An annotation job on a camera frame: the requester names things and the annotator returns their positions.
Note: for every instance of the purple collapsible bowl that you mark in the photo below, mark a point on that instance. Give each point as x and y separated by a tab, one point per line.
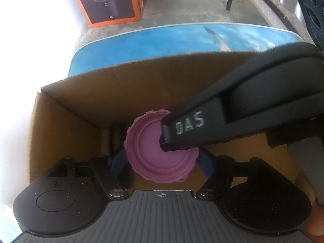
146	144

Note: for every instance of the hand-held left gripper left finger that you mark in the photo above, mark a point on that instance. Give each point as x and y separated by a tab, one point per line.
119	164

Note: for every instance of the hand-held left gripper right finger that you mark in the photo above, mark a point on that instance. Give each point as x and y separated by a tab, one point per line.
206	164

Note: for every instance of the brown cardboard box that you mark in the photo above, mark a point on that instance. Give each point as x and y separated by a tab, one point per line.
88	101

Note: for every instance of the orange appliance box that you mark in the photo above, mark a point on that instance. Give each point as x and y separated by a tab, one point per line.
108	5

